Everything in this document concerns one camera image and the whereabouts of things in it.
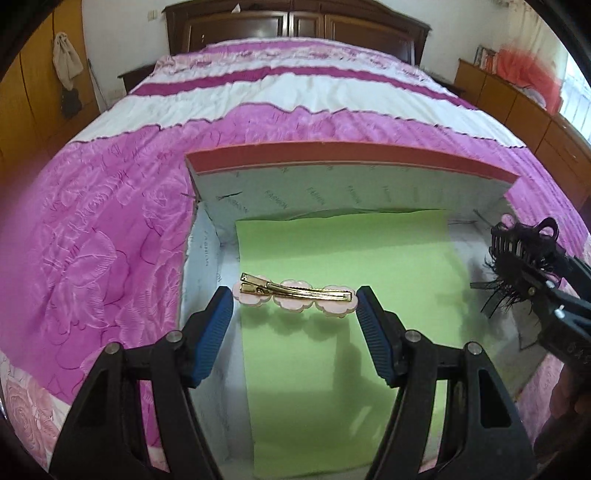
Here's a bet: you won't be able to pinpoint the black hanging bag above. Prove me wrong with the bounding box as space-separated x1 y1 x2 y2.
60 87 83 119

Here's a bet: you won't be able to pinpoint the dark wooden nightstand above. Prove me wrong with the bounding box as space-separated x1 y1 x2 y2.
118 64 155 94

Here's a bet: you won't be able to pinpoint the green felt sheet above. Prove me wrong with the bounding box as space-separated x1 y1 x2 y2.
236 211 486 479

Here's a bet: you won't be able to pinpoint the orange wooden wardrobe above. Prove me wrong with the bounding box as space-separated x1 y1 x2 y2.
1 1 99 187

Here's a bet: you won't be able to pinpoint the beige hanging cloth bag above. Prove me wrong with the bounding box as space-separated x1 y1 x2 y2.
53 32 84 91

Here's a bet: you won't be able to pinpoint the black feather hair claw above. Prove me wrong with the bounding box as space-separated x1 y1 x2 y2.
470 215 564 318

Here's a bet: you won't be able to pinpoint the right hand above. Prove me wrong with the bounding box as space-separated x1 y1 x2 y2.
534 365 590 459

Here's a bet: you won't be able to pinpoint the barred window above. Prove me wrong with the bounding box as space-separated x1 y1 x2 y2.
559 48 591 143

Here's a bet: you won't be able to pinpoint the wooden low cabinet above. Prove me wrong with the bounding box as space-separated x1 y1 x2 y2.
454 59 590 207

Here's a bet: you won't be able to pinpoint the pink cardboard box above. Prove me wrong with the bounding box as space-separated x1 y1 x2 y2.
180 142 543 479

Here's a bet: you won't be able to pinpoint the pink gold hair clip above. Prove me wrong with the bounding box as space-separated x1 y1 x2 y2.
231 273 359 318

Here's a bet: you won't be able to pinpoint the dark wooden headboard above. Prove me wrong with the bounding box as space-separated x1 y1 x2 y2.
163 0 431 66

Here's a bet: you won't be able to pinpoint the pink floral bed quilt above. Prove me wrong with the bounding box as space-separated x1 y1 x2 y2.
1 39 590 472

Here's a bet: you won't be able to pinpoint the books on cabinet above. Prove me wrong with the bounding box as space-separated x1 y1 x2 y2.
474 45 498 74

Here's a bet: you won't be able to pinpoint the orange white curtain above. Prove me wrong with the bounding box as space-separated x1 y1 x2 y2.
497 1 569 115

